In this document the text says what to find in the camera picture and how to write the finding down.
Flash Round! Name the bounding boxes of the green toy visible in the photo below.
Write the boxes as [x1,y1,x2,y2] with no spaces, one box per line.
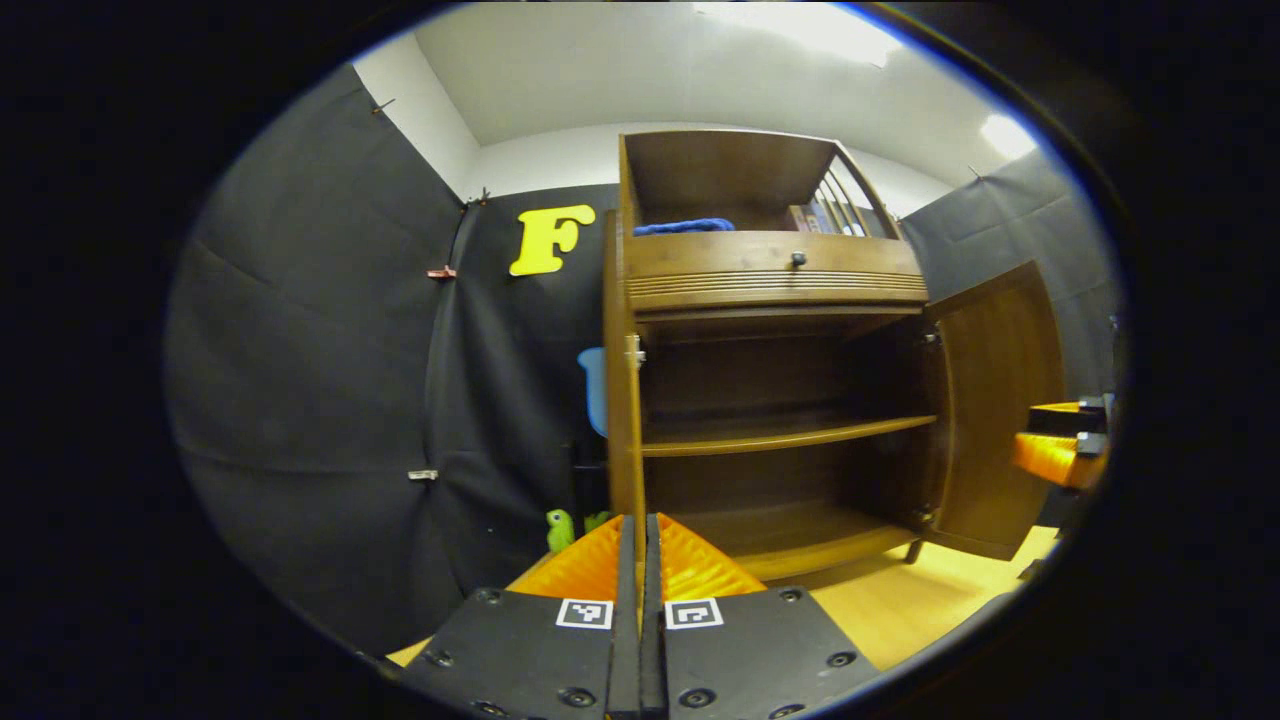
[545,508,613,554]

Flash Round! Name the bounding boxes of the small ceiling light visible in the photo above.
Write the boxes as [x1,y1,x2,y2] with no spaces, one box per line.
[980,112,1039,161]

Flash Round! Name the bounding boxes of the blue cloth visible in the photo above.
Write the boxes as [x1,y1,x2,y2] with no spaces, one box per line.
[632,217,736,237]

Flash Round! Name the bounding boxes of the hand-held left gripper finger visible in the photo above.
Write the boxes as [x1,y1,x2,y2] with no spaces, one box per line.
[640,513,886,720]
[385,513,641,720]

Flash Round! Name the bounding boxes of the wooden cabinet door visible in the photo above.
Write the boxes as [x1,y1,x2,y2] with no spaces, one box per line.
[920,260,1068,561]
[603,210,649,531]

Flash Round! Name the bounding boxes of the black backdrop cloth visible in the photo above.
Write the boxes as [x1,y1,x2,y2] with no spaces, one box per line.
[165,65,1126,656]

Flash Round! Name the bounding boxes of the wooden double-door shoe cabinet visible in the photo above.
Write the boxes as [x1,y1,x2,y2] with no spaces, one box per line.
[603,128,946,581]

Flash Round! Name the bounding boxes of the wooden drawer with black knob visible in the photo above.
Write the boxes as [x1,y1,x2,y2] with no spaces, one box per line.
[622,232,929,313]

